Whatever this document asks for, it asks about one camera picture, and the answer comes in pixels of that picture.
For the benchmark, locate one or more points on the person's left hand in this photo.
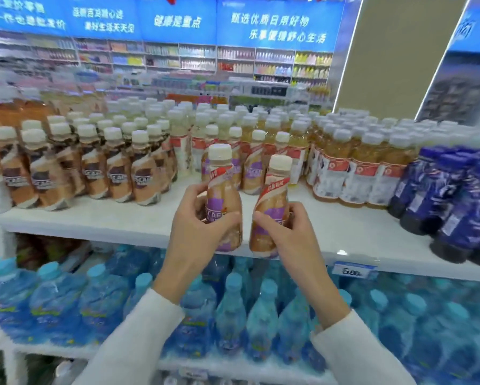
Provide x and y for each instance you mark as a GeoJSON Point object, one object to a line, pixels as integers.
{"type": "Point", "coordinates": [187, 240]}

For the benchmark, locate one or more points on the person's right hand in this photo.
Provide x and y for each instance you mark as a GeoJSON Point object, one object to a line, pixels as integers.
{"type": "Point", "coordinates": [300, 252]}

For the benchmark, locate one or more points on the person's right thumb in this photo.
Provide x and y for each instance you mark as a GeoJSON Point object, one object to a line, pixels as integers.
{"type": "Point", "coordinates": [268, 224]}

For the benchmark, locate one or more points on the person's left thumb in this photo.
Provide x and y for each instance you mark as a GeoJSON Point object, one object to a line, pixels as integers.
{"type": "Point", "coordinates": [223, 229]}

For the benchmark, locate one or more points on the purple label coffee drink bottle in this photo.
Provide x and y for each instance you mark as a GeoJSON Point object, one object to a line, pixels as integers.
{"type": "Point", "coordinates": [223, 184]}
{"type": "Point", "coordinates": [274, 192]}

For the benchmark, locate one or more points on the person's left forearm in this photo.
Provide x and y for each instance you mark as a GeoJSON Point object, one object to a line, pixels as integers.
{"type": "Point", "coordinates": [143, 336]}

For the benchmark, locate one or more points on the person's right forearm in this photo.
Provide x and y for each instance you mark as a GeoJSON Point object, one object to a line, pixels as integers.
{"type": "Point", "coordinates": [344, 340]}

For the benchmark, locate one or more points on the group of purple coffee bottles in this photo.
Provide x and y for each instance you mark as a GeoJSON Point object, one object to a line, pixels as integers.
{"type": "Point", "coordinates": [255, 164]}

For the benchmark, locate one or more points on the white shelf board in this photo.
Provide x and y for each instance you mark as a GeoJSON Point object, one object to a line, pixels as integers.
{"type": "Point", "coordinates": [224, 366]}
{"type": "Point", "coordinates": [143, 220]}

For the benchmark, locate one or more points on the row of white milk bottles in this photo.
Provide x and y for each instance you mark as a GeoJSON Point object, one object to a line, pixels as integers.
{"type": "Point", "coordinates": [180, 144]}

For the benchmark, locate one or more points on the white blue price tag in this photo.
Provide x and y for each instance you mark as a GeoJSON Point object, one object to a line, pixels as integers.
{"type": "Point", "coordinates": [353, 271]}

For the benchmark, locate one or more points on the group of yellow tea bottles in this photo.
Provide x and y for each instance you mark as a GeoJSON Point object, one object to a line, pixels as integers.
{"type": "Point", "coordinates": [344, 164]}

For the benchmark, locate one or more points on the white lower shelf board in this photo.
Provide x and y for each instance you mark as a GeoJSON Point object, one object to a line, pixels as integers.
{"type": "Point", "coordinates": [224, 366]}

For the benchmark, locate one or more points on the large blue water jug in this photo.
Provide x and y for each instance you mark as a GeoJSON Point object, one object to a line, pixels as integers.
{"type": "Point", "coordinates": [7, 292]}
{"type": "Point", "coordinates": [103, 300]}
{"type": "Point", "coordinates": [57, 300]}

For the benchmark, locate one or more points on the row of brown coffee bottles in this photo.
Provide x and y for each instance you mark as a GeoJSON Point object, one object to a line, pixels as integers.
{"type": "Point", "coordinates": [91, 168]}

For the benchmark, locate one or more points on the small price tag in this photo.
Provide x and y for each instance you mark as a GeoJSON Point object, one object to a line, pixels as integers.
{"type": "Point", "coordinates": [192, 373]}

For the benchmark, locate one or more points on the group of small water bottles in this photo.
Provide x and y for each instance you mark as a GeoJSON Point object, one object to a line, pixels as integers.
{"type": "Point", "coordinates": [404, 328]}

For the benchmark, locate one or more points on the group of dark blue bottles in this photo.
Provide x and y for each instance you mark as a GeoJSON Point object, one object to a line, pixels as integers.
{"type": "Point", "coordinates": [456, 200]}

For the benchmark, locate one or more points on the blue overhead banner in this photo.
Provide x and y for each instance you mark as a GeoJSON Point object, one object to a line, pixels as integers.
{"type": "Point", "coordinates": [183, 19]}

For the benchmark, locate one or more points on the group of amber tea bottles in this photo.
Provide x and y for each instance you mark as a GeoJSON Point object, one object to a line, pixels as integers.
{"type": "Point", "coordinates": [7, 112]}

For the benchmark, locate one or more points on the wall shelves of toiletries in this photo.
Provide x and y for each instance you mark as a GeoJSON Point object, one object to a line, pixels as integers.
{"type": "Point", "coordinates": [240, 64]}

